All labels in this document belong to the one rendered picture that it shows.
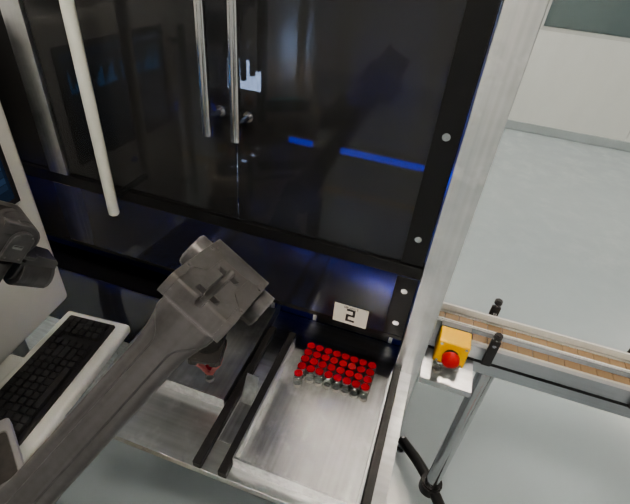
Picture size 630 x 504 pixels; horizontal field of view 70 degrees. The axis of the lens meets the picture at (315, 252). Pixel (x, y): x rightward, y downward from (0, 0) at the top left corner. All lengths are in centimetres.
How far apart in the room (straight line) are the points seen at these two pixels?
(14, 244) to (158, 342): 44
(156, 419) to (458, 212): 77
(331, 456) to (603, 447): 169
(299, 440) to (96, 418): 63
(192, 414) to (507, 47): 93
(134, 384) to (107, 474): 163
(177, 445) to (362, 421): 40
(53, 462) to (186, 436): 57
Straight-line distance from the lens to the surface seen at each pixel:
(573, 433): 250
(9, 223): 83
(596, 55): 560
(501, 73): 80
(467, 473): 216
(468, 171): 86
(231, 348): 120
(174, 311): 44
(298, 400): 111
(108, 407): 49
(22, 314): 143
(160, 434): 109
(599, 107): 575
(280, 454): 104
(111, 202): 114
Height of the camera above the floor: 180
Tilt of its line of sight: 37 degrees down
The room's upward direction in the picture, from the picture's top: 6 degrees clockwise
